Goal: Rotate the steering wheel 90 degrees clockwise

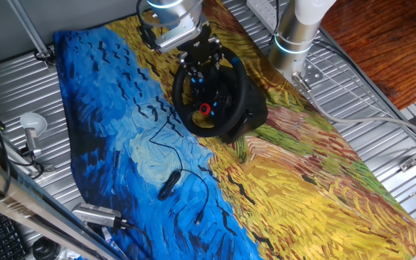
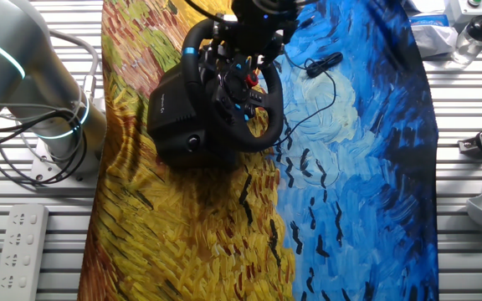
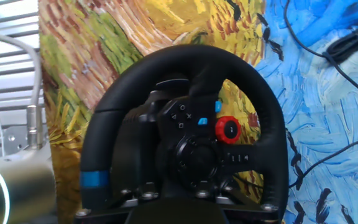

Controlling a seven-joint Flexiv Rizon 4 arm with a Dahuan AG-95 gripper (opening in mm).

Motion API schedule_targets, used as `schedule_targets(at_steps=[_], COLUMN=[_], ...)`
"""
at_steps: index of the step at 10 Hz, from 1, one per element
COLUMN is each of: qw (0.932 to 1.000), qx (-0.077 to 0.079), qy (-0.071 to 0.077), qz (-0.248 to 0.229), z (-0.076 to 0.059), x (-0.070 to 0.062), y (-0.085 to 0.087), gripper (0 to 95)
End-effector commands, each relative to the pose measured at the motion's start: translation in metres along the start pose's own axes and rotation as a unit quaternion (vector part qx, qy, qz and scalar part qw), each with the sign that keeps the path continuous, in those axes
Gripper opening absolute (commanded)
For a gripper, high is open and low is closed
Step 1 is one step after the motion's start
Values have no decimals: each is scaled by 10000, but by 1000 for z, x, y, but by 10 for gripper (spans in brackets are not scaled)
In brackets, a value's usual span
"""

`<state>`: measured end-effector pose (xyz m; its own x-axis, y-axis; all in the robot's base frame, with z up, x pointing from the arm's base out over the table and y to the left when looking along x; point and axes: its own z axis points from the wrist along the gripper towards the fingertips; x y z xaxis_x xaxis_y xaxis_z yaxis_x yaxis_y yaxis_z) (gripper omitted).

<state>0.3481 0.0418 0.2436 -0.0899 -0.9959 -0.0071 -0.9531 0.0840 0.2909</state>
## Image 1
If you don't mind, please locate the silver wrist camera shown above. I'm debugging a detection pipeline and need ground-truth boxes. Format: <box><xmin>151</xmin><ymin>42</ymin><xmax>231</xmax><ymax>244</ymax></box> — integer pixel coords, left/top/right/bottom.
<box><xmin>153</xmin><ymin>19</ymin><xmax>209</xmax><ymax>54</ymax></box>

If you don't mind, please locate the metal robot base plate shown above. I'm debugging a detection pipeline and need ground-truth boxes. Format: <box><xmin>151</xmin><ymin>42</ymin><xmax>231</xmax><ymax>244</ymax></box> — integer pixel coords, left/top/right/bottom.
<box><xmin>290</xmin><ymin>57</ymin><xmax>324</xmax><ymax>87</ymax></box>

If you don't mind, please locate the aluminium frame pole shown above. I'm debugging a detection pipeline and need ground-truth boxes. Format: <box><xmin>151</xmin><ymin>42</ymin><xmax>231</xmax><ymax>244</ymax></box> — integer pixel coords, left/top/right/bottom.
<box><xmin>7</xmin><ymin>0</ymin><xmax>56</xmax><ymax>69</ymax></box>

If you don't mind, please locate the silver depth camera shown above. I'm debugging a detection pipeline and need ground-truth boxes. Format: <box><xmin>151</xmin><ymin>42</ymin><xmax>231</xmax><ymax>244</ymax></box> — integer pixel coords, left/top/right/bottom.
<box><xmin>71</xmin><ymin>201</ymin><xmax>129</xmax><ymax>230</ymax></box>

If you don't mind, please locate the black racing steering wheel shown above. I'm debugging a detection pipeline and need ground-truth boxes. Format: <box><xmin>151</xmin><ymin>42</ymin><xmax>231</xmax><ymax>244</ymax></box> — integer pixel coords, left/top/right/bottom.
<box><xmin>171</xmin><ymin>45</ymin><xmax>251</xmax><ymax>139</ymax></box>

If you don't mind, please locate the aluminium frame beam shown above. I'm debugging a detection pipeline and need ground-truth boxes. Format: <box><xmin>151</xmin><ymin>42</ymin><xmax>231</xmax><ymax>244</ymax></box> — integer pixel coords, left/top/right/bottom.
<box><xmin>0</xmin><ymin>149</ymin><xmax>122</xmax><ymax>260</ymax></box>

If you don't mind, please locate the painted wheat field mat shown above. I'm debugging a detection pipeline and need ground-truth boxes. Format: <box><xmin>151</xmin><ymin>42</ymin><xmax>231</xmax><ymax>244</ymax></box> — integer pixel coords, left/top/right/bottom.
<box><xmin>53</xmin><ymin>0</ymin><xmax>416</xmax><ymax>260</ymax></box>

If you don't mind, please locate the white power strip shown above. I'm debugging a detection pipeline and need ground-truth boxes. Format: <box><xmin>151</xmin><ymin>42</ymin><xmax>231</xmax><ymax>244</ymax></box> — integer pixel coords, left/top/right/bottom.
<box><xmin>246</xmin><ymin>0</ymin><xmax>282</xmax><ymax>35</ymax></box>

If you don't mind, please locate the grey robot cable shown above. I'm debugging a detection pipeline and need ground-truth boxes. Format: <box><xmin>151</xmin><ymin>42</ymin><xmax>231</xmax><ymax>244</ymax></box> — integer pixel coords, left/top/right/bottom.
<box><xmin>291</xmin><ymin>71</ymin><xmax>416</xmax><ymax>144</ymax></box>

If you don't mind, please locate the black steering wheel usb cable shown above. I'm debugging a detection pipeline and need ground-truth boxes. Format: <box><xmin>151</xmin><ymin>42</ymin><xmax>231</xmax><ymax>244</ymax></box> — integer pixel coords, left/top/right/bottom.
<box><xmin>147</xmin><ymin>110</ymin><xmax>211</xmax><ymax>227</ymax></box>

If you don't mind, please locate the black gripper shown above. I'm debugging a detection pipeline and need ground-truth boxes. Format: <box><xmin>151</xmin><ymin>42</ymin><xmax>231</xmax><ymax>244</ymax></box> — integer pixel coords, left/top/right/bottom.
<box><xmin>177</xmin><ymin>25</ymin><xmax>225</xmax><ymax>82</ymax></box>

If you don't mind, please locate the black camera cable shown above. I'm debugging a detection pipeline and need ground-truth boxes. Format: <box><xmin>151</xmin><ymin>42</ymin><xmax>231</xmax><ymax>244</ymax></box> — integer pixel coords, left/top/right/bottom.
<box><xmin>119</xmin><ymin>220</ymin><xmax>155</xmax><ymax>260</ymax></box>

